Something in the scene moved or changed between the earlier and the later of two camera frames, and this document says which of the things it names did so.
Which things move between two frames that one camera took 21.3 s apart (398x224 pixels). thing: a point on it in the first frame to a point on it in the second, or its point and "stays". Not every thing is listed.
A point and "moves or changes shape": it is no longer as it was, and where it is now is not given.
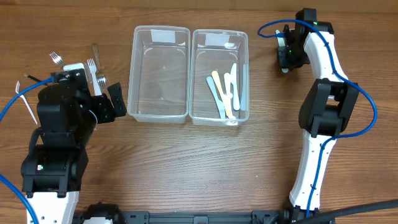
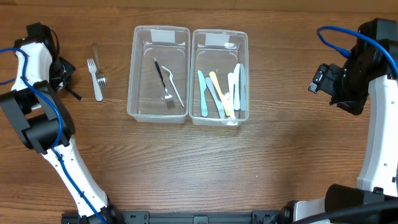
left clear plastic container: (159, 75) stays
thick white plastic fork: (93, 70) stays
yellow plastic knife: (216, 76) stays
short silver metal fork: (101, 78) stays
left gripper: (104, 109) to (65, 72)
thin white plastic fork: (17, 90) moves or changes shape
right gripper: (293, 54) to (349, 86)
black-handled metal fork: (32, 77) moves or changes shape
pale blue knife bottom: (217, 101) stays
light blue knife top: (282, 43) to (203, 84)
